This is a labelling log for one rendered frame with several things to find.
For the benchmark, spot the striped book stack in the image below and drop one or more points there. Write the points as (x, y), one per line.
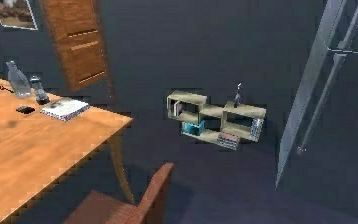
(228, 140)

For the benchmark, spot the clear glass bottle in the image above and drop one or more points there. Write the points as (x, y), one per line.
(17, 81)

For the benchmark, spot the dark thin utensil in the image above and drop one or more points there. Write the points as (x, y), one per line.
(4, 88)

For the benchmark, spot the teal box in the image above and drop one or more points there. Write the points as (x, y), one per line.
(193, 128)

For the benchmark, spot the white book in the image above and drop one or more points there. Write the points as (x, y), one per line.
(65, 108)

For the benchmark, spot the white upright books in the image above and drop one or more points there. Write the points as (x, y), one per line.
(177, 108)

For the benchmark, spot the grey fridge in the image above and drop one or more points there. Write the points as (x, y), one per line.
(333, 110)

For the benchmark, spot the framed wall picture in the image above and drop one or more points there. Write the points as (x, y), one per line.
(15, 13)

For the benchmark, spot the reddish brown wooden chair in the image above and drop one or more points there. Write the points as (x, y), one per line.
(127, 206)

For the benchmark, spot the brown wooden door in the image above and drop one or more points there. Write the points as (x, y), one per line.
(77, 43)

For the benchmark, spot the light wooden table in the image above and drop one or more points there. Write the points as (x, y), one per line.
(30, 146)

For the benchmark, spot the small black flat object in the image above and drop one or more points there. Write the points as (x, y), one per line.
(25, 109)

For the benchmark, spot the grey patterned upright book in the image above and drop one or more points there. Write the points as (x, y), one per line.
(256, 129)

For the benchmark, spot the small dark statuette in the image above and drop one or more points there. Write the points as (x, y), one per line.
(237, 96)

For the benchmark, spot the beige wall shelf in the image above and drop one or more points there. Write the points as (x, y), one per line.
(213, 116)

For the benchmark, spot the dark glass pepper shaker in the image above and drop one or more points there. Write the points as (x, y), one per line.
(39, 90)

